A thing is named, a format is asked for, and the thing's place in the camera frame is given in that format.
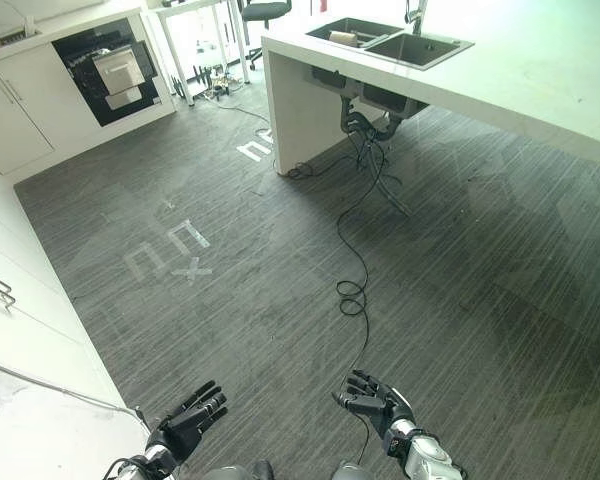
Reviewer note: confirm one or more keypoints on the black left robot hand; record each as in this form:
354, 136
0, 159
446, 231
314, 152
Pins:
182, 432

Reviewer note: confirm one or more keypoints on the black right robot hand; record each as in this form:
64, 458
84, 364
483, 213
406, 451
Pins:
380, 405

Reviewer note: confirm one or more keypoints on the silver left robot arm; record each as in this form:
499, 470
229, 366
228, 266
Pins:
140, 465

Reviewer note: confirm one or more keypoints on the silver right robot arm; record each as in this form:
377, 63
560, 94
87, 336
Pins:
425, 452

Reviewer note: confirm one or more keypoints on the black built-in dishwasher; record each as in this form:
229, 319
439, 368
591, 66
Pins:
80, 95

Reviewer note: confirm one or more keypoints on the white counter with drawers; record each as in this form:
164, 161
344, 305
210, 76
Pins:
25, 325

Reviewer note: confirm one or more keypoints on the black sink drain pipes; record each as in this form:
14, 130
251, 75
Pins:
352, 117

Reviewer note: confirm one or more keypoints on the white cabinet unit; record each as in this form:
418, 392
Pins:
20, 120

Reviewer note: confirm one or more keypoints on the white kitchen island counter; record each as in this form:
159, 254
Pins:
505, 75

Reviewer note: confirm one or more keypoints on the dark double sink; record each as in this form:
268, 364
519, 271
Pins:
420, 50

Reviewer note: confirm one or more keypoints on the beige dish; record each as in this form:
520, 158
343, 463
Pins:
343, 37

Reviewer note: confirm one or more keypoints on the white table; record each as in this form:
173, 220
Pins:
172, 45

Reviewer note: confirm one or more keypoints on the chrome sink faucet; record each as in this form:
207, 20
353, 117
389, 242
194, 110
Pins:
415, 15

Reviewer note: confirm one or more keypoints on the black office chair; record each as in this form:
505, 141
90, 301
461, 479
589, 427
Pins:
265, 11

